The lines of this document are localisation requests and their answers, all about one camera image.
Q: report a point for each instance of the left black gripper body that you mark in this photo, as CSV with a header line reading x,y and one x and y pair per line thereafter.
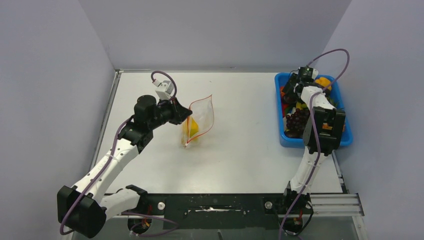
x,y
164,114

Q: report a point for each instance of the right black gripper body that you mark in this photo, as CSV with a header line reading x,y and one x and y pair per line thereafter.
x,y
290,87

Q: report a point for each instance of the toy yellow mango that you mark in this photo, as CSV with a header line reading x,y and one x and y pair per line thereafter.
x,y
189,130

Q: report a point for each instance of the clear zip top bag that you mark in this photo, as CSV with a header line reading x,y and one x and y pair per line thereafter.
x,y
203,113

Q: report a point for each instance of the toy purple grape bunch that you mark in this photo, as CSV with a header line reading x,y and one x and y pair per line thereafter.
x,y
297,120

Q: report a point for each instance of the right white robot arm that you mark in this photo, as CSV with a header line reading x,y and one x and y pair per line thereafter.
x,y
321,136

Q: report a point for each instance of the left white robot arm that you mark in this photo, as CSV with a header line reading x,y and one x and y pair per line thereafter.
x,y
83,207

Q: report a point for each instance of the toy orange bell pepper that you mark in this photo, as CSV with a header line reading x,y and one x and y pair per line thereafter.
x,y
324,83

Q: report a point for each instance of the blue plastic bin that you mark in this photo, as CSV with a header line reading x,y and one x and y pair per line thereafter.
x,y
283,109

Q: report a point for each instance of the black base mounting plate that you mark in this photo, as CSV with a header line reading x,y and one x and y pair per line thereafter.
x,y
226,211

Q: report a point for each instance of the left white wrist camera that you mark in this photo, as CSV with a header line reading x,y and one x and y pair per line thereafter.
x,y
164,89

